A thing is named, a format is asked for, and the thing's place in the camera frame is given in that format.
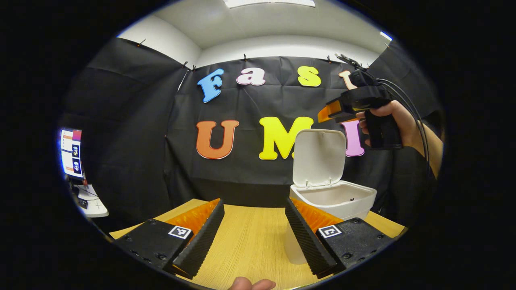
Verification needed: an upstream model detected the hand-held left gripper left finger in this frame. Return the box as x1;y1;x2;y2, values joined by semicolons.
114;198;225;280

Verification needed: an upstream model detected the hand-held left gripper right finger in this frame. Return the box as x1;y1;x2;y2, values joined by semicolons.
285;197;395;279

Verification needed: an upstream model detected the white desktop garbage bin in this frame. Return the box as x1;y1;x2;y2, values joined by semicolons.
284;129;378;265

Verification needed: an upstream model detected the wooden desktop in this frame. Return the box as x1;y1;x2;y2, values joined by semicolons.
109;199;406;290

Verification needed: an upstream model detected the white side table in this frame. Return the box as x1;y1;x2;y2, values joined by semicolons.
73;183;109;218

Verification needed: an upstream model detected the black backdrop cloth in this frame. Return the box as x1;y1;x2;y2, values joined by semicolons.
60;37;444;230

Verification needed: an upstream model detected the ceiling light panel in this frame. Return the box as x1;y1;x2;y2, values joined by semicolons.
224;0;316;8

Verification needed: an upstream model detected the computer monitor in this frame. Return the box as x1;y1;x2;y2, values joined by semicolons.
60;128;83;180

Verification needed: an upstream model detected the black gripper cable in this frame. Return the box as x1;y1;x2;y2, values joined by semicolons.
377;79;431;174

